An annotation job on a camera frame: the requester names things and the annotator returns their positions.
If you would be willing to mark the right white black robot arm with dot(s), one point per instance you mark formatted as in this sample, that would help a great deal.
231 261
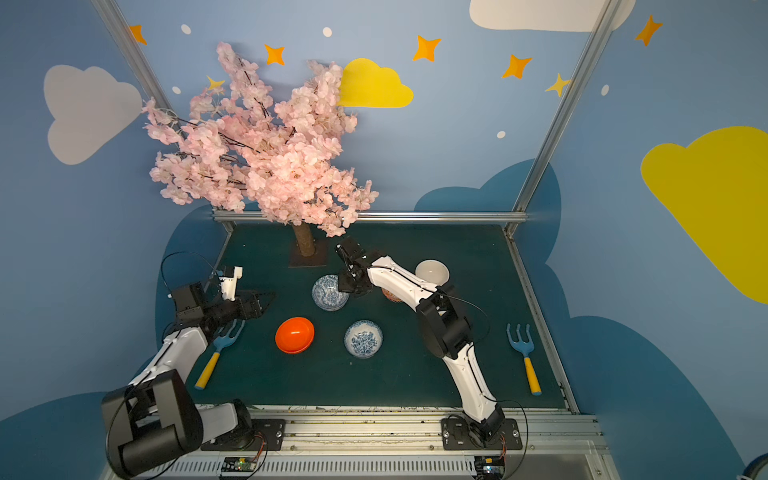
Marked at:
444 325

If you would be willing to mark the pink cherry blossom tree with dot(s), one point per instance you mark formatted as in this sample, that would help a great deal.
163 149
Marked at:
238 146

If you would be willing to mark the cream white bowl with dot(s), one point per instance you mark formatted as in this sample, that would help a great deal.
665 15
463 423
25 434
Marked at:
433 271

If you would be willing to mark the orange plastic bowl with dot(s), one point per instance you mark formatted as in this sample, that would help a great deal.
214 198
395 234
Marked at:
295 335

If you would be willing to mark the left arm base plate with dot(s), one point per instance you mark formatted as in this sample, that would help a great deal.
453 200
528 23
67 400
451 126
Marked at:
269 432

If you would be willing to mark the aluminium front rail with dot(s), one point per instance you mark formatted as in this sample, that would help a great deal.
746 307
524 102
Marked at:
390 443

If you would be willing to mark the right blue yellow garden fork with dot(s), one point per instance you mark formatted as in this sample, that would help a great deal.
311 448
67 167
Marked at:
521 341

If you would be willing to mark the red patterned bowl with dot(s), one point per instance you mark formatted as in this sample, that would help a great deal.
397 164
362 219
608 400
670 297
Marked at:
391 296

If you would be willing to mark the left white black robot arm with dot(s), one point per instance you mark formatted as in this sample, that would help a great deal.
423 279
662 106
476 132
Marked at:
153 421

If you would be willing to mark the dark blue patterned bowl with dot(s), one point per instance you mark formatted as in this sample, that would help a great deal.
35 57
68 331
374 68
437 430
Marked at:
330 300

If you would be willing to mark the light blue patterned bowl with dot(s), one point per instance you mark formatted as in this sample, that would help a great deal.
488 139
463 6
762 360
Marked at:
327 282

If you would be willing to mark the left blue yellow garden fork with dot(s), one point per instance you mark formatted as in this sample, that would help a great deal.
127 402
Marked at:
217 354

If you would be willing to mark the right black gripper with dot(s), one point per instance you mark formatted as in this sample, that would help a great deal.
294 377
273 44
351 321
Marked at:
346 256

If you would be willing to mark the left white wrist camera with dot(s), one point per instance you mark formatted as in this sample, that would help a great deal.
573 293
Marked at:
228 278

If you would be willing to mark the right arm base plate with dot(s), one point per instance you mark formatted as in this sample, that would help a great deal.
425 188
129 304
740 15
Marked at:
458 434

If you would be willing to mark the blue white floral bowl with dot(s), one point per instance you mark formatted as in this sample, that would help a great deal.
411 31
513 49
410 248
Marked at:
363 339

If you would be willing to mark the blue yellow garden fork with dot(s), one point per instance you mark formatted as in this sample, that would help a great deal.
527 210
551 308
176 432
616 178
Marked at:
521 341
217 354

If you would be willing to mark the left green circuit board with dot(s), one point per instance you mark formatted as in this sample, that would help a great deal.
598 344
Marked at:
238 466

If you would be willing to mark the right circuit board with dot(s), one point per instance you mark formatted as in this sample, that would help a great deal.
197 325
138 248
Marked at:
489 468

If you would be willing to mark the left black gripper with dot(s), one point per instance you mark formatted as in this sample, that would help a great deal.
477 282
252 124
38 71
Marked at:
244 306

